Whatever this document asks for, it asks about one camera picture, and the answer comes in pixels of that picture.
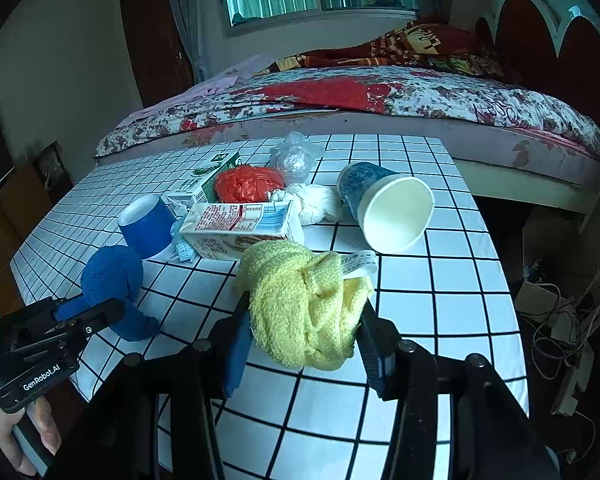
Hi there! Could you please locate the grey window curtain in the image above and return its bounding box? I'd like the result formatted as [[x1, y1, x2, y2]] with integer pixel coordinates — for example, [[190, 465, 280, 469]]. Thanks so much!
[[170, 0, 210, 84]]

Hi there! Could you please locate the white tissue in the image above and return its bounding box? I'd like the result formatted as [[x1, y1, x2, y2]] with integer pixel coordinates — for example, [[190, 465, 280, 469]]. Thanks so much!
[[265, 183, 343, 226]]

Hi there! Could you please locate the clear plastic bag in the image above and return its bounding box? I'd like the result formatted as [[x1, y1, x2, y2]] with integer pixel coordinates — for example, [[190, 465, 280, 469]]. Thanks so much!
[[268, 131, 325, 185]]

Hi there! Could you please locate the red plastic bag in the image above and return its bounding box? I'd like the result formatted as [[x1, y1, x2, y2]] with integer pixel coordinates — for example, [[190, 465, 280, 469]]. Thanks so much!
[[214, 164, 286, 204]]

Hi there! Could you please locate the blue cloth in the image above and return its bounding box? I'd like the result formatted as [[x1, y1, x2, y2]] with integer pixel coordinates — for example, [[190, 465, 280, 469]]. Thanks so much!
[[54, 245, 160, 341]]

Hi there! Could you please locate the yellow terry cloth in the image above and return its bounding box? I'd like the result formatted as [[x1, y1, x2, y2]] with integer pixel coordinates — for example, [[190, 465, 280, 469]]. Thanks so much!
[[235, 240, 374, 372]]

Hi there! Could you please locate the open cardboard box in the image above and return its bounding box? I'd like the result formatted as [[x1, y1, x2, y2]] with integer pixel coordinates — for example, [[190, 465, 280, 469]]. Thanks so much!
[[514, 281, 579, 344]]

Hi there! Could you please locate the white milk carton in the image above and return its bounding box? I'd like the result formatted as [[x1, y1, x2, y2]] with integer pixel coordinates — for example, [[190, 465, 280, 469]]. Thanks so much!
[[180, 202, 304, 261]]

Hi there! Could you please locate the dark wooden door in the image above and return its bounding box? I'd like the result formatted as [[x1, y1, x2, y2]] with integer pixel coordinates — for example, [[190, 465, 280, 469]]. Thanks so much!
[[119, 0, 195, 107]]

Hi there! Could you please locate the green white drink carton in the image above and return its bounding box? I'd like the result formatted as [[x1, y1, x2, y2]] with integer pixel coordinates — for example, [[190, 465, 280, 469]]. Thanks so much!
[[162, 151, 242, 208]]

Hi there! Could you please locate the red white heart headboard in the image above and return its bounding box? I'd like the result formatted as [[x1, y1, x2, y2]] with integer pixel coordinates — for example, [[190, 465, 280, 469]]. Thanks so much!
[[475, 0, 600, 127]]

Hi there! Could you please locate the white paper label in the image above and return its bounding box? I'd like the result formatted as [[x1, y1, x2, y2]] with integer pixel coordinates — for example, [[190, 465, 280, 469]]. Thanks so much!
[[341, 250, 379, 278]]

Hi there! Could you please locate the person's left hand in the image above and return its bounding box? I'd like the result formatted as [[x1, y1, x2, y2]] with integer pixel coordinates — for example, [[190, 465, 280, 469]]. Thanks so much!
[[0, 396, 61, 476]]

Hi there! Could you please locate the checkered white tablecloth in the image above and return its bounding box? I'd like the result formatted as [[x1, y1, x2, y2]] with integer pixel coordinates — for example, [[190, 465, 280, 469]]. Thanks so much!
[[10, 133, 528, 479]]

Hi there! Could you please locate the red patterned blanket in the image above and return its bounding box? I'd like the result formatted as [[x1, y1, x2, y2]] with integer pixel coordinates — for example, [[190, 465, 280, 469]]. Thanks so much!
[[263, 18, 505, 79]]

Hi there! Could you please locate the bed with floral sheet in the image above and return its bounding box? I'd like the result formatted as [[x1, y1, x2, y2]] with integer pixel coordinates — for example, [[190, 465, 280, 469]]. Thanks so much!
[[95, 66, 600, 214]]

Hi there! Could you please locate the large blue paper cup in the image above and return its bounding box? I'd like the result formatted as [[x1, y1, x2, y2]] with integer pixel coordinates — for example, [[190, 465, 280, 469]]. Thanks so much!
[[336, 162, 434, 255]]

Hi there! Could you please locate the small blue paper cup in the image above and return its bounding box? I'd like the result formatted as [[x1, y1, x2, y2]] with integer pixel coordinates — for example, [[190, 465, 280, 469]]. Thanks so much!
[[118, 194, 175, 259]]

